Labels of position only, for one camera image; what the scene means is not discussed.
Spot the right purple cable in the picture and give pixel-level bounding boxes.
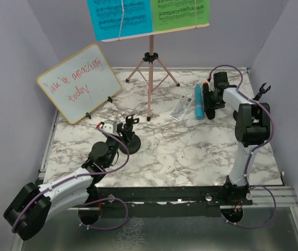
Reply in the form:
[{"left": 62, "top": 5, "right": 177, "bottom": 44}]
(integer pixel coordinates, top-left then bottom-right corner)
[{"left": 208, "top": 64, "right": 278, "bottom": 230}]

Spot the black mic stand front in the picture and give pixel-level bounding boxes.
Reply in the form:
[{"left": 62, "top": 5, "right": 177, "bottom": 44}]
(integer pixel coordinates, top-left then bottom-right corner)
[{"left": 234, "top": 83, "right": 272, "bottom": 121}]

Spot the purple cable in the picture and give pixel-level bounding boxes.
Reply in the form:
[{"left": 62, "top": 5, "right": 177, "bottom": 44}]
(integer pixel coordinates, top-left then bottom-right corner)
[
  {"left": 12, "top": 125, "right": 130, "bottom": 233},
  {"left": 208, "top": 64, "right": 278, "bottom": 230}
]

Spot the blue sheet music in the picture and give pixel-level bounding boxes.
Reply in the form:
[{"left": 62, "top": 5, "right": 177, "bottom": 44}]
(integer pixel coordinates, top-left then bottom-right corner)
[{"left": 87, "top": 0, "right": 153, "bottom": 41}]

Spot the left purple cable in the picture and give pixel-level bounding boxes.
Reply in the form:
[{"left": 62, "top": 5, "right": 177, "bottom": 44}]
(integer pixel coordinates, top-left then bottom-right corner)
[{"left": 12, "top": 125, "right": 130, "bottom": 233}]

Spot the white remote packet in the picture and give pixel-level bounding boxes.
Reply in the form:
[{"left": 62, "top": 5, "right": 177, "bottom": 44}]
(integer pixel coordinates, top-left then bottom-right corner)
[{"left": 169, "top": 94, "right": 194, "bottom": 122}]

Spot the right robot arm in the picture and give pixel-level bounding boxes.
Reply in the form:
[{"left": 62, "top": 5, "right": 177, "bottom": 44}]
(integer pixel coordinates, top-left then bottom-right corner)
[{"left": 202, "top": 82, "right": 270, "bottom": 204}]

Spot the green sheet music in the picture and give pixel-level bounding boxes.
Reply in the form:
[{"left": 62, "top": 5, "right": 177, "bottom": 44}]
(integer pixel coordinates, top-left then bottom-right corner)
[{"left": 151, "top": 0, "right": 210, "bottom": 33}]

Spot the yellow framed whiteboard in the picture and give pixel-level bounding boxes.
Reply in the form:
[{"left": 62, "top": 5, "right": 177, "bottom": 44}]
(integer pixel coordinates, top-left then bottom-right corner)
[{"left": 37, "top": 44, "right": 121, "bottom": 124}]

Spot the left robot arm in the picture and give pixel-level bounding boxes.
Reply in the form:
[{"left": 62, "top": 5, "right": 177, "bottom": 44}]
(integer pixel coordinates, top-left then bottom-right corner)
[{"left": 3, "top": 121, "right": 134, "bottom": 240}]

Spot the blue toy microphone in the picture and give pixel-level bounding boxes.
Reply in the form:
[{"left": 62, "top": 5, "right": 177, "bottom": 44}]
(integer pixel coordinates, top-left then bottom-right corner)
[{"left": 195, "top": 84, "right": 204, "bottom": 120}]

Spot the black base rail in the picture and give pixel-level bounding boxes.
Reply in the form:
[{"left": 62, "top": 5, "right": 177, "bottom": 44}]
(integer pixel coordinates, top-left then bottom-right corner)
[{"left": 74, "top": 185, "right": 253, "bottom": 218}]

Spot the pink music stand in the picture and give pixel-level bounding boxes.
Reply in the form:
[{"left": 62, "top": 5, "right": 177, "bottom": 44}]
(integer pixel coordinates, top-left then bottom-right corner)
[{"left": 104, "top": 20, "right": 210, "bottom": 121}]

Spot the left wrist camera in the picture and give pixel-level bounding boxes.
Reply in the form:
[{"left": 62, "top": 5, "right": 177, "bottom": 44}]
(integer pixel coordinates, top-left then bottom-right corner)
[{"left": 96, "top": 120, "right": 117, "bottom": 134}]

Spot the black microphone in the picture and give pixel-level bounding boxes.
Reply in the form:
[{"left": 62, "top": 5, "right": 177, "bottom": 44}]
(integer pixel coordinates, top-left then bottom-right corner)
[{"left": 202, "top": 82, "right": 215, "bottom": 120}]

